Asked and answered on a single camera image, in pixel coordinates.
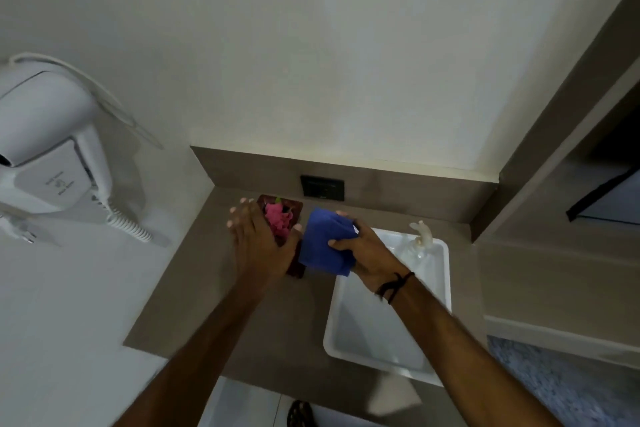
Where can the person's left hand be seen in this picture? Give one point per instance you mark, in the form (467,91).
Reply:
(255,246)

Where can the person's right hand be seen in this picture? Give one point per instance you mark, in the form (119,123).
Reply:
(372,256)

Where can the person's left thumb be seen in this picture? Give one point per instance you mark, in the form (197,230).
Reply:
(296,237)

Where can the person's left little finger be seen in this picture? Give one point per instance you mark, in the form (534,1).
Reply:
(232,234)

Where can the person's left middle finger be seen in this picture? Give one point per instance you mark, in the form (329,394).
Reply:
(248,211)

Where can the person's right thumb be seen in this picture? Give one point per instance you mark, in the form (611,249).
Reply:
(342,243)

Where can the blue cloth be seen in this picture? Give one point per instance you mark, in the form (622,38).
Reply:
(320,241)

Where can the person's left forearm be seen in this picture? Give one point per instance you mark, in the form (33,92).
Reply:
(200,356)

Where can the person's right forearm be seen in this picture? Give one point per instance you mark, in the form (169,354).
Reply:
(465,356)

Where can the pink flower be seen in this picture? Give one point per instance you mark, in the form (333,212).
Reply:
(278,222)

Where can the dark red tray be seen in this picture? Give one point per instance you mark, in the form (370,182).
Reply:
(296,211)

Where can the black wrist band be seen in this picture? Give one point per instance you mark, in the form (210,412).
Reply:
(397,285)

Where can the white faucet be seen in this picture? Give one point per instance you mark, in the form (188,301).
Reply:
(424,232)

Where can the white rectangular sink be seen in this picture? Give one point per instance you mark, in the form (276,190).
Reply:
(370,326)

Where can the person's shoe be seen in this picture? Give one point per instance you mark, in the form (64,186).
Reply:
(300,414)

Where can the brown wooden cabinet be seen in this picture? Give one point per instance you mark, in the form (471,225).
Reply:
(550,221)

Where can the grey rug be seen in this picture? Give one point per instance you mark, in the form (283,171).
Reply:
(570,386)

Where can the black wall outlet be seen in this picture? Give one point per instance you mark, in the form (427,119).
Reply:
(322,187)

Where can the white wall hair dryer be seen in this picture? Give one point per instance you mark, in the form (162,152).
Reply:
(45,141)

